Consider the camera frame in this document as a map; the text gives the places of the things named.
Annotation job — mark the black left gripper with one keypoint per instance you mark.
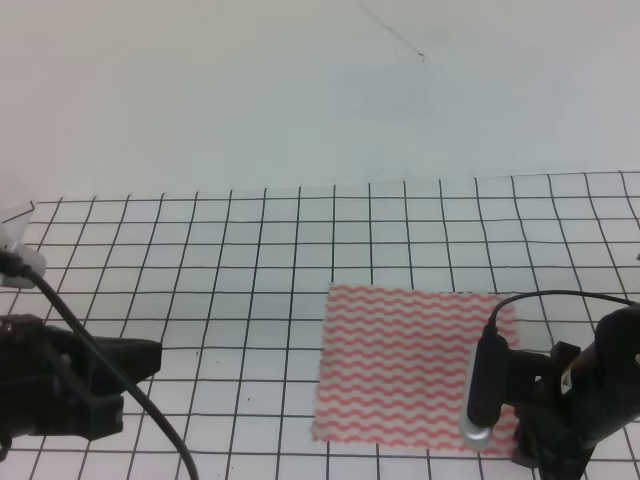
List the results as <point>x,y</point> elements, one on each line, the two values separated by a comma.
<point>44,371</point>

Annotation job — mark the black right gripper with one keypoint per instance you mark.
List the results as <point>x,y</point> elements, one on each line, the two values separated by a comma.
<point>588,395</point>

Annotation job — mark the pink wavy striped towel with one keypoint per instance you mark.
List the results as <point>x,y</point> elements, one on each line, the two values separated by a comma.
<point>393,367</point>

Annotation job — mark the white grid tablecloth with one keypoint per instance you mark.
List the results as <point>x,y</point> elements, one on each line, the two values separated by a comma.
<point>233,284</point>

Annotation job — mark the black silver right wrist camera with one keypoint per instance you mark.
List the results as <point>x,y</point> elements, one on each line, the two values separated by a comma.
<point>497,376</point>

